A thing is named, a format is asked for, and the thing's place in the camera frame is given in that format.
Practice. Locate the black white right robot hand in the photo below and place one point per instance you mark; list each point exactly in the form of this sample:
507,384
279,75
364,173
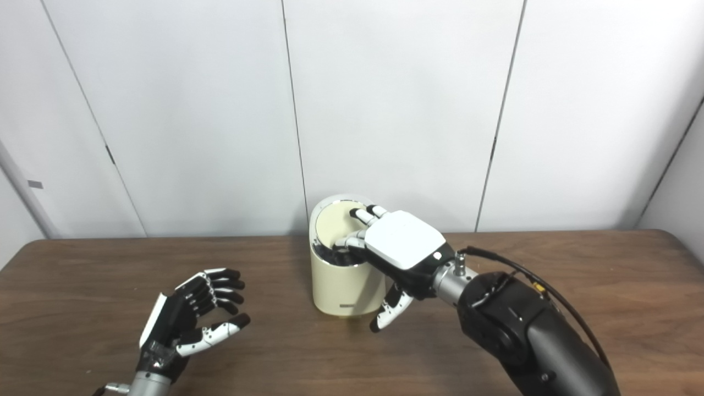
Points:
404,239

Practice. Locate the cream-colored lidded bin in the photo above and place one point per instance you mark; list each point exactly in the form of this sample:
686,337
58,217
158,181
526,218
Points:
344,286

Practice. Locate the black panel seam clip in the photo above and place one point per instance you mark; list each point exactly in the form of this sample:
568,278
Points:
110,155

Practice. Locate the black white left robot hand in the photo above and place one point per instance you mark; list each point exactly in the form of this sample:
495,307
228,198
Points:
170,324

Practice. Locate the small grey wall tag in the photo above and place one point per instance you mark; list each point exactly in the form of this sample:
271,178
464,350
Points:
35,184

